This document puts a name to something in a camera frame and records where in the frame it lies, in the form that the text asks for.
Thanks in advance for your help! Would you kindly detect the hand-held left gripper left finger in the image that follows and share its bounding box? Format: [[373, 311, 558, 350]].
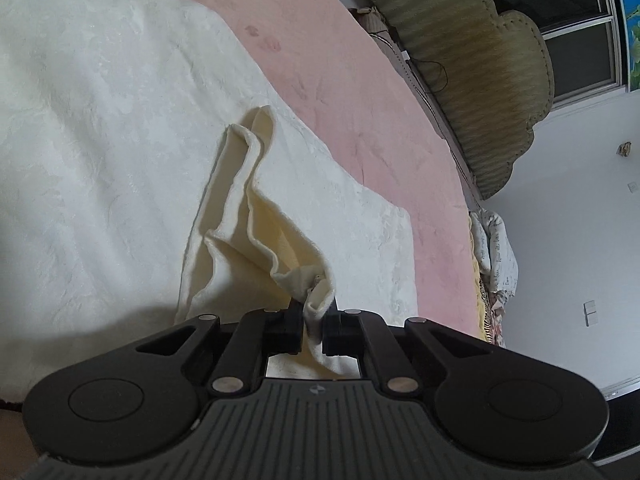
[[132, 304, 304, 396]]

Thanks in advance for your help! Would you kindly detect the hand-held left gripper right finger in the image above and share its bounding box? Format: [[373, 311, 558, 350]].
[[321, 307, 506, 396]]

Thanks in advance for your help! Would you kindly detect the large white blanket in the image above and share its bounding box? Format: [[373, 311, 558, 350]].
[[0, 0, 417, 397]]

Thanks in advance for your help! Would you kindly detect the yellow cloth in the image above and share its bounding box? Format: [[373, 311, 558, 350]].
[[469, 237, 493, 342]]

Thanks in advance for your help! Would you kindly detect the patterned pillow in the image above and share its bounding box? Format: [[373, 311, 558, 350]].
[[470, 207, 519, 302]]

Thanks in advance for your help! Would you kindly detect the pink bed blanket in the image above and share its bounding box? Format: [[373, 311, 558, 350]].
[[95, 0, 482, 341]]

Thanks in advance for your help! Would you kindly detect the green padded headboard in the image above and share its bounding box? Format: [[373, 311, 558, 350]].
[[334, 0, 556, 202]]

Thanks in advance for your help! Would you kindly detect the window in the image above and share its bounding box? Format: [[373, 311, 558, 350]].
[[440, 0, 632, 109]]

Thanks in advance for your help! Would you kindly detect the black cable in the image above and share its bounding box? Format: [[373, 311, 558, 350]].
[[370, 30, 449, 95]]

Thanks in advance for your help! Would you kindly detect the colourful wall poster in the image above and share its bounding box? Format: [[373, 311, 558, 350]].
[[617, 0, 640, 92]]

